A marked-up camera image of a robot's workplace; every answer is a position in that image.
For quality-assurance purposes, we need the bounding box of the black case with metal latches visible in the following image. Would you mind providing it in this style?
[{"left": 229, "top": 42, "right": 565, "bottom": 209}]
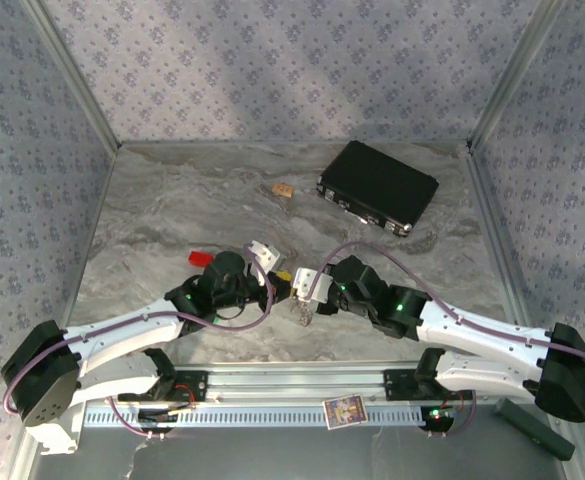
[{"left": 315, "top": 139, "right": 441, "bottom": 239}]

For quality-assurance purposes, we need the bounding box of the printed marker card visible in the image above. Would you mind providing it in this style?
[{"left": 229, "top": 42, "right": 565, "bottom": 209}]
[{"left": 322, "top": 393, "right": 369, "bottom": 430}]

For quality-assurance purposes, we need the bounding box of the dark green bar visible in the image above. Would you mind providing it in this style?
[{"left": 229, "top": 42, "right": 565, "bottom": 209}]
[{"left": 491, "top": 398, "right": 577, "bottom": 460}]

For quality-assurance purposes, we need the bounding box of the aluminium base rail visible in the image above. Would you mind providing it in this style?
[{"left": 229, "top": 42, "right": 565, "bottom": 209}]
[{"left": 171, "top": 363, "right": 423, "bottom": 401}]

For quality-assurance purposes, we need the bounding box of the slotted white cable duct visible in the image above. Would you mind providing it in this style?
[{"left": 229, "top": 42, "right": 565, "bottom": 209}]
[{"left": 82, "top": 402, "right": 456, "bottom": 429}]

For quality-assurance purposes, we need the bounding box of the aluminium table side rail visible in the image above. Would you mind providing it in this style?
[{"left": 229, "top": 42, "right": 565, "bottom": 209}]
[
  {"left": 464, "top": 142, "right": 585, "bottom": 480},
  {"left": 9, "top": 144, "right": 119, "bottom": 480}
]

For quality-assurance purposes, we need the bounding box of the aluminium table back rail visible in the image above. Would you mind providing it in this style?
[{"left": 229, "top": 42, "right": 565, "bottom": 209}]
[{"left": 116, "top": 139, "right": 473, "bottom": 149}]

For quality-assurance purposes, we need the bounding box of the short purple base cable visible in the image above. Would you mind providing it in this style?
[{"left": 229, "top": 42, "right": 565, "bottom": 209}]
[
  {"left": 107, "top": 397, "right": 171, "bottom": 442},
  {"left": 424, "top": 387, "right": 479, "bottom": 441}
]

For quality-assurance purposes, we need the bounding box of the aluminium upright frame post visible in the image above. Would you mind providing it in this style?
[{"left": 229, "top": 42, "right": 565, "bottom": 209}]
[
  {"left": 20, "top": 0, "right": 122, "bottom": 150},
  {"left": 467, "top": 0, "right": 571, "bottom": 151}
]

